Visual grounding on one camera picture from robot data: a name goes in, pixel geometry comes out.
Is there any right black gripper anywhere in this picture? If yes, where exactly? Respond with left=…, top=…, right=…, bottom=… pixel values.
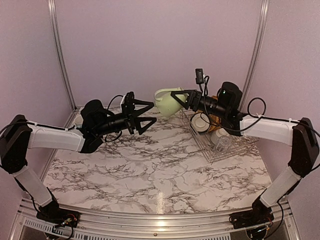
left=170, top=89, right=229, bottom=119

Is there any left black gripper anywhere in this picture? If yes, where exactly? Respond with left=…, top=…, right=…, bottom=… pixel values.
left=94, top=97, right=156, bottom=136

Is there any light green mug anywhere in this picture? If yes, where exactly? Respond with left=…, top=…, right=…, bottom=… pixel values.
left=154, top=87, right=184, bottom=118

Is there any small white ribbed bowl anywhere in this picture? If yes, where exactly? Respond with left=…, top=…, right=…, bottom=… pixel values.
left=210, top=128, right=229, bottom=145

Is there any clear glass cup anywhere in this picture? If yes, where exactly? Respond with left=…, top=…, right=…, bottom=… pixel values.
left=215, top=136, right=232, bottom=152

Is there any light blue mug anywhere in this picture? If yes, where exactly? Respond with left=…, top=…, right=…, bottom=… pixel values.
left=74, top=115, right=84, bottom=128

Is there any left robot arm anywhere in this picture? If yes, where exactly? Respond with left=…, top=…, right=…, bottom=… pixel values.
left=0, top=92, right=157, bottom=223

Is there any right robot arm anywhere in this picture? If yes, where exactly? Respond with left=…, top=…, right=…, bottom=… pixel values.
left=170, top=81, right=320, bottom=224

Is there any white saucer dark rim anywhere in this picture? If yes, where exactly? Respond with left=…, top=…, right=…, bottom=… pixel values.
left=190, top=112, right=211, bottom=134

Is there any yellow dotted plate front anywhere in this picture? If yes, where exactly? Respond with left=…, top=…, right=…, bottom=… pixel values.
left=205, top=106, right=221, bottom=133

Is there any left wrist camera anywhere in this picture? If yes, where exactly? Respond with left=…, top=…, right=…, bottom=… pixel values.
left=120, top=91, right=135, bottom=112

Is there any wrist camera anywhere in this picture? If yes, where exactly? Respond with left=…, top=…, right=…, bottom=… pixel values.
left=195, top=68, right=205, bottom=85
left=120, top=91, right=135, bottom=112

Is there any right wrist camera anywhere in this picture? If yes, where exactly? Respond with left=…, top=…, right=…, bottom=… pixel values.
left=195, top=68, right=205, bottom=85

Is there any metal wire dish rack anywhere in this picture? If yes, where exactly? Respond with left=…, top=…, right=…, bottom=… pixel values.
left=179, top=110, right=259, bottom=164

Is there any front aluminium frame rail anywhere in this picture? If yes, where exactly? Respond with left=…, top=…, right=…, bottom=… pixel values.
left=14, top=197, right=301, bottom=240

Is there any right aluminium frame post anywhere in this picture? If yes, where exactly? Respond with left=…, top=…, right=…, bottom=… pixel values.
left=238, top=0, right=270, bottom=110

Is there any aluminium frame post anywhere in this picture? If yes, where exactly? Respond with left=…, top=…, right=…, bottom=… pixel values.
left=47, top=0, right=77, bottom=111
left=238, top=0, right=270, bottom=110

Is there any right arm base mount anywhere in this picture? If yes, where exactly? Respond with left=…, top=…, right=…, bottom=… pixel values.
left=229, top=197, right=274, bottom=229

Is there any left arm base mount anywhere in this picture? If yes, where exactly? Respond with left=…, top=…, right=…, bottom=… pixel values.
left=36, top=198, right=80, bottom=228

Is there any left aluminium frame post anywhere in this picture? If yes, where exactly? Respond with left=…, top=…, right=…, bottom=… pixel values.
left=47, top=0, right=77, bottom=111

